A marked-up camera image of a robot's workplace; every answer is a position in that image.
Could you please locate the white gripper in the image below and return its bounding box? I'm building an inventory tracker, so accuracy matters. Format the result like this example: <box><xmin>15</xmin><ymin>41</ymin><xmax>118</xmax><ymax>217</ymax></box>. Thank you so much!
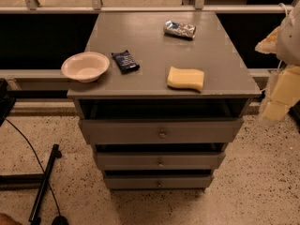
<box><xmin>255</xmin><ymin>27</ymin><xmax>300</xmax><ymax>127</ymax></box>

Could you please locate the grey drawer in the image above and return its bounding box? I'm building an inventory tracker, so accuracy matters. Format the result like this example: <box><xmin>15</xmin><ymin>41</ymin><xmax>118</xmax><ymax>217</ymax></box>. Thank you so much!
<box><xmin>104</xmin><ymin>175</ymin><xmax>213</xmax><ymax>189</ymax></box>
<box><xmin>95</xmin><ymin>152</ymin><xmax>225</xmax><ymax>171</ymax></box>
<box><xmin>79</xmin><ymin>118</ymin><xmax>243</xmax><ymax>144</ymax></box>

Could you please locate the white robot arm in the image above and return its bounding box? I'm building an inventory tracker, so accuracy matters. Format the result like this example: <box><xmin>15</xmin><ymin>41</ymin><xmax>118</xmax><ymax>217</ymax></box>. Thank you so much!
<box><xmin>255</xmin><ymin>4</ymin><xmax>300</xmax><ymax>126</ymax></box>

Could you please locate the grey drawer cabinet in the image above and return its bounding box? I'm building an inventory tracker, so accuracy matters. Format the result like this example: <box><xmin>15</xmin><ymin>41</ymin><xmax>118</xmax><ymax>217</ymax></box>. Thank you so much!
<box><xmin>67</xmin><ymin>12</ymin><xmax>260</xmax><ymax>178</ymax></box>

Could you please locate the grey top drawer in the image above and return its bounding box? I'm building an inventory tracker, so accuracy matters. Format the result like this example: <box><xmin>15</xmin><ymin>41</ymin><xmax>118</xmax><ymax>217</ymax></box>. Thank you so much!
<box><xmin>79</xmin><ymin>118</ymin><xmax>243</xmax><ymax>144</ymax></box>

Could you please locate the grey bottom drawer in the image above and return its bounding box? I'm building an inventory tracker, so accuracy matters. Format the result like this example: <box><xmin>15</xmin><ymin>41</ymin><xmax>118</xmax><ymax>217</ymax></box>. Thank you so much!
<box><xmin>104</xmin><ymin>175</ymin><xmax>213</xmax><ymax>189</ymax></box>

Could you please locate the yellow sponge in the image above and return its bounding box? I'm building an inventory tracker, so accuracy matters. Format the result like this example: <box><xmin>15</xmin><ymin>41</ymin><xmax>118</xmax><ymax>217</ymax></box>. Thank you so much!
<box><xmin>167</xmin><ymin>67</ymin><xmax>204</xmax><ymax>92</ymax></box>

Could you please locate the silver foil chip bag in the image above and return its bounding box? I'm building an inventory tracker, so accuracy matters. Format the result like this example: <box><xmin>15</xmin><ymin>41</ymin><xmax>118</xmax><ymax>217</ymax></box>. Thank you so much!
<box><xmin>163</xmin><ymin>20</ymin><xmax>196</xmax><ymax>39</ymax></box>

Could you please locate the dark blue snack packet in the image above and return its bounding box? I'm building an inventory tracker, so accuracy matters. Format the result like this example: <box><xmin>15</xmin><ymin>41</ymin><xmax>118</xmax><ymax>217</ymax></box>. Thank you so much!
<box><xmin>112</xmin><ymin>51</ymin><xmax>140</xmax><ymax>74</ymax></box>

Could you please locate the white bowl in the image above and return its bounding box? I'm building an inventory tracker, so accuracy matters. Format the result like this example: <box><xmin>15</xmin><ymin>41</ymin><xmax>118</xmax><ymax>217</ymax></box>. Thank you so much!
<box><xmin>61</xmin><ymin>52</ymin><xmax>110</xmax><ymax>83</ymax></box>

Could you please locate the black equipment at left edge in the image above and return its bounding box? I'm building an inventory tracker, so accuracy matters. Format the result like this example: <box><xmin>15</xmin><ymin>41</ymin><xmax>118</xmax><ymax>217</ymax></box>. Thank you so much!
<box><xmin>0</xmin><ymin>80</ymin><xmax>16</xmax><ymax>127</ymax></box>

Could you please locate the black stand leg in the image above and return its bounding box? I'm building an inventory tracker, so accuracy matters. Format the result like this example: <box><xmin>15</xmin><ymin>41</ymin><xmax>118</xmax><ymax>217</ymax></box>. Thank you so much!
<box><xmin>0</xmin><ymin>144</ymin><xmax>61</xmax><ymax>225</ymax></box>

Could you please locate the white hanging cable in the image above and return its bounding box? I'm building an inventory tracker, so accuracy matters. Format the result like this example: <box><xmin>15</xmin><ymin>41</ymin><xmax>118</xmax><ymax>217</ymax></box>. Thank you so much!
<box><xmin>277</xmin><ymin>2</ymin><xmax>290</xmax><ymax>17</ymax></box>

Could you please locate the black floor cable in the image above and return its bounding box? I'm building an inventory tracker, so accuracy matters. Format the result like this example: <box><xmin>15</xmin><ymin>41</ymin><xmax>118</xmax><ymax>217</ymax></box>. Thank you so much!
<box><xmin>4</xmin><ymin>117</ymin><xmax>69</xmax><ymax>225</ymax></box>

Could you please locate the metal railing frame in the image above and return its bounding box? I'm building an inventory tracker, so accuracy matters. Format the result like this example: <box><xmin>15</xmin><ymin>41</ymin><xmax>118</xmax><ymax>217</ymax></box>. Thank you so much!
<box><xmin>0</xmin><ymin>0</ymin><xmax>300</xmax><ymax>92</ymax></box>

